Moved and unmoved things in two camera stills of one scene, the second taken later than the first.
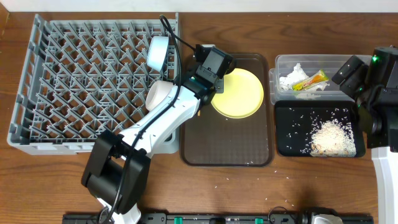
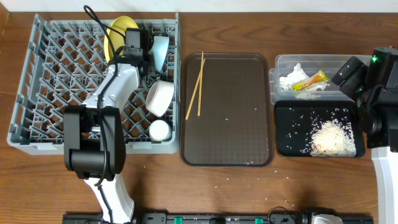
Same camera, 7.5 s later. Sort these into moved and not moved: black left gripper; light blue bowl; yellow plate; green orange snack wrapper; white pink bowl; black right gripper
Moved: black left gripper; yellow plate
Not moved: light blue bowl; black right gripper; white pink bowl; green orange snack wrapper
